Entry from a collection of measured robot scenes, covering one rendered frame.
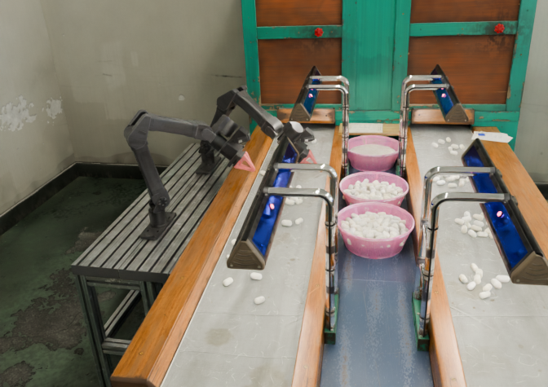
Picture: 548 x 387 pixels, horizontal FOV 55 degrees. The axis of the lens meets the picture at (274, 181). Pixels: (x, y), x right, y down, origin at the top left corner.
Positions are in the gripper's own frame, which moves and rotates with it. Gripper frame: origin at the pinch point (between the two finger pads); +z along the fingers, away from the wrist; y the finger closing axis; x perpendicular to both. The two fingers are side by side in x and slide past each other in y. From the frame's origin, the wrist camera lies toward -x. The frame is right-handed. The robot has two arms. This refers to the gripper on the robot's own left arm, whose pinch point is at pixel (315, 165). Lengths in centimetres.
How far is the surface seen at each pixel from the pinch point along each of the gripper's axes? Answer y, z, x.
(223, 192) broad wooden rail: -30.8, -26.3, 21.2
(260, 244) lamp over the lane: -117, -22, -24
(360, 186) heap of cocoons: -14.5, 16.2, -10.6
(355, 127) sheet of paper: 44.9, 11.0, -12.0
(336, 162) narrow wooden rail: 2.2, 6.1, -6.2
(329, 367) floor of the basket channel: -110, 15, -3
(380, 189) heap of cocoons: -16.4, 22.5, -15.7
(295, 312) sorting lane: -97, 3, -1
